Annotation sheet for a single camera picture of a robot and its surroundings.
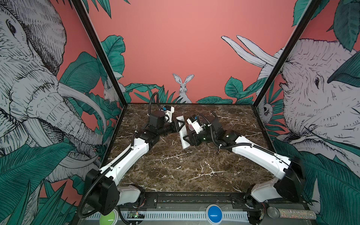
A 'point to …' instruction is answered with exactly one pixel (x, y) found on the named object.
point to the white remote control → (183, 132)
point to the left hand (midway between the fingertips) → (185, 121)
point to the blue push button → (214, 214)
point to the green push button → (111, 218)
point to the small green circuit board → (134, 214)
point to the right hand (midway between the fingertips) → (184, 135)
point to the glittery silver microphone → (274, 213)
